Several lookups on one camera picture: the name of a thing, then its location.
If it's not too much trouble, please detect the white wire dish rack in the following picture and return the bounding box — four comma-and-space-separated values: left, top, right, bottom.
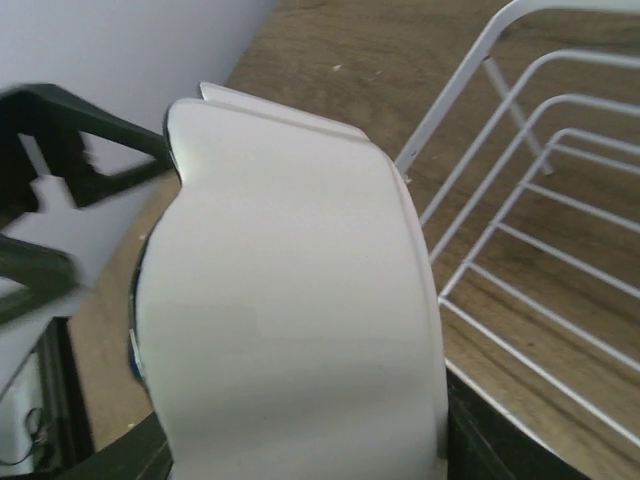
394, 0, 640, 466

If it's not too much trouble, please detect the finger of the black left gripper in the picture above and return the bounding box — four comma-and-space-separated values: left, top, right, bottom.
1, 234, 80, 325
1, 83, 171, 229

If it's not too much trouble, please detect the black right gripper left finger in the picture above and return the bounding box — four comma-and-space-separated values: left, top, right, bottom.
59, 422, 173, 480

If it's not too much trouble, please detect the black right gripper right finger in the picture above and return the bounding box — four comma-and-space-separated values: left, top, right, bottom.
439, 364, 588, 479

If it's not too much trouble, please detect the white scalloped bowl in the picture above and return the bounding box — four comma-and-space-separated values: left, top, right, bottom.
133, 83, 448, 479

